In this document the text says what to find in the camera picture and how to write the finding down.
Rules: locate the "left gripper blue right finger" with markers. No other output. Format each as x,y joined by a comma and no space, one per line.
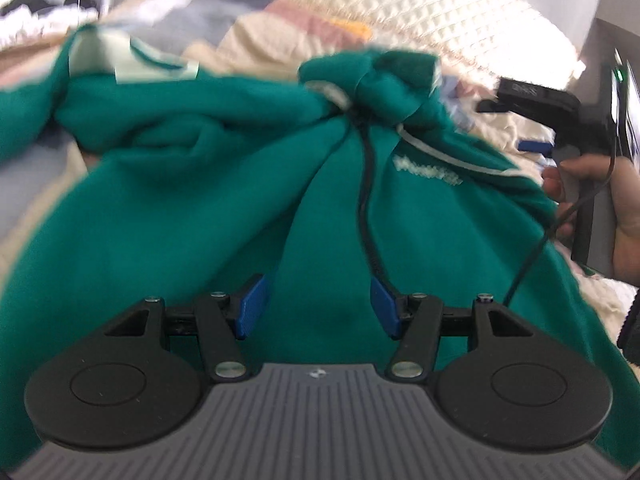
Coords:
413,321

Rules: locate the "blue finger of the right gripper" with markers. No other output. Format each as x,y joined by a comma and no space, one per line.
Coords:
535,147

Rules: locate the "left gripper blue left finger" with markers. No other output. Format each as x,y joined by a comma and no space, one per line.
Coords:
222,320

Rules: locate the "green hoodie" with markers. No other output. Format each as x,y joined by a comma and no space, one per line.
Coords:
203,181

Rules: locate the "white clothes pile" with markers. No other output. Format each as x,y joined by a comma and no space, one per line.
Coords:
26,20

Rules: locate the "right hand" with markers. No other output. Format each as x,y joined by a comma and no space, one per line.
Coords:
624,185

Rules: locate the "yellow object by headboard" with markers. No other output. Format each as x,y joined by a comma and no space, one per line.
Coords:
358,29

